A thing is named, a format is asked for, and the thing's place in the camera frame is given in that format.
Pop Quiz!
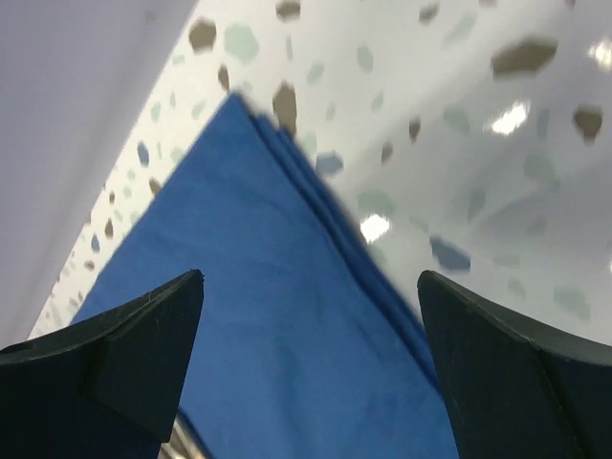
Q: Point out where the blue surgical drape cloth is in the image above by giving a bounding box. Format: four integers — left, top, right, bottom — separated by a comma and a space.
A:
77, 94, 457, 458

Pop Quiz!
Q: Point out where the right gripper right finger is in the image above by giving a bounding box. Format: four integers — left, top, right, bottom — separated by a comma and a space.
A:
417, 271, 611, 458

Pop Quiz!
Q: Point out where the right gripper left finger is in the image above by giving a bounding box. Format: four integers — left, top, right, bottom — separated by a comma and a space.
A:
1, 270, 204, 458

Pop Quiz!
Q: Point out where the silver instrument tray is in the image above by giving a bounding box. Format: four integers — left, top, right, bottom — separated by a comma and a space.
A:
158, 413, 209, 459

